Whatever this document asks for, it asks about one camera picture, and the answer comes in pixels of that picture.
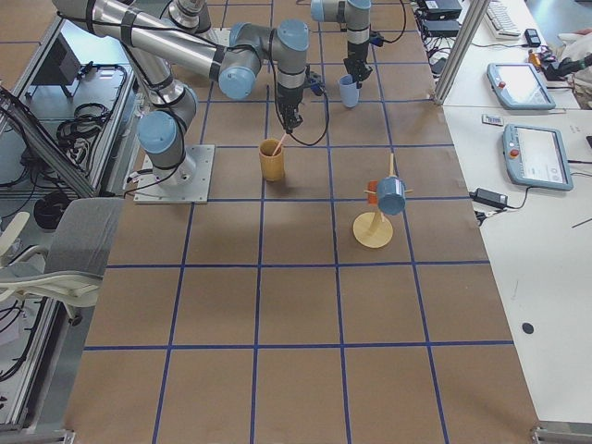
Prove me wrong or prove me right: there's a black power adapter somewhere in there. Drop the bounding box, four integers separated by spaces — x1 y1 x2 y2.
469 188 508 209

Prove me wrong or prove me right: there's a black cable bundle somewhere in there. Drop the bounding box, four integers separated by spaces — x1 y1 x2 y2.
55 102 112 158

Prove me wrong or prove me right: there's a grey office chair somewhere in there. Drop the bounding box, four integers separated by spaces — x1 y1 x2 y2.
1 197 124 326

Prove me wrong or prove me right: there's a yellow cylindrical holder cup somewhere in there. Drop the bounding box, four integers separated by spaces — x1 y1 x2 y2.
259 139 285 182

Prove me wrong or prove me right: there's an aluminium frame post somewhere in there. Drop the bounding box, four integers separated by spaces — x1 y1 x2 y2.
433 0 490 105

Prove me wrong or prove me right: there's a blue cup on rack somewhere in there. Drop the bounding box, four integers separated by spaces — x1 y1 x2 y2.
376 176 406 216

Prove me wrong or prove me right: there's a black box on desk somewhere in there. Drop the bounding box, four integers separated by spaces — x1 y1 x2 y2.
524 29 541 47

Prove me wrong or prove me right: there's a small white label device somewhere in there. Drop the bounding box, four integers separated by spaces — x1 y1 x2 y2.
481 114 504 127

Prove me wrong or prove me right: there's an upper teach pendant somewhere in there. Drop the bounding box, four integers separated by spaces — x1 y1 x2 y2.
487 63 556 110

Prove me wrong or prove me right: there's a lower teach pendant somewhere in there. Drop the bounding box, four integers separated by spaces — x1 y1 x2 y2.
501 124 574 191

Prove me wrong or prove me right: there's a teach pendant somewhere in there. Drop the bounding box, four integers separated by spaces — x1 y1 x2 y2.
487 63 556 110
501 124 574 191

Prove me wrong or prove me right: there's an orange cup on rack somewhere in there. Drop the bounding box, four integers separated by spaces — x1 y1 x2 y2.
364 180 378 206

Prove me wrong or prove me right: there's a wooden cup rack stand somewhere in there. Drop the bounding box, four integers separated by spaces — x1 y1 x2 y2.
352 153 410 249

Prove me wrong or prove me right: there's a blue cup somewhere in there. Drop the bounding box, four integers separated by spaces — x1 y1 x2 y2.
376 176 406 216
339 74 359 108

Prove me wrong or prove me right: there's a white keyboard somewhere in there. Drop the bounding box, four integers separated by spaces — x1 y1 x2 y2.
483 1 522 41

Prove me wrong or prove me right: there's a black round cap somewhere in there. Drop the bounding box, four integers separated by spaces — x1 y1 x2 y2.
522 323 535 334

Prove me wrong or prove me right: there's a black monitor on cart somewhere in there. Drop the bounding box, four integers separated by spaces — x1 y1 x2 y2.
31 33 82 98

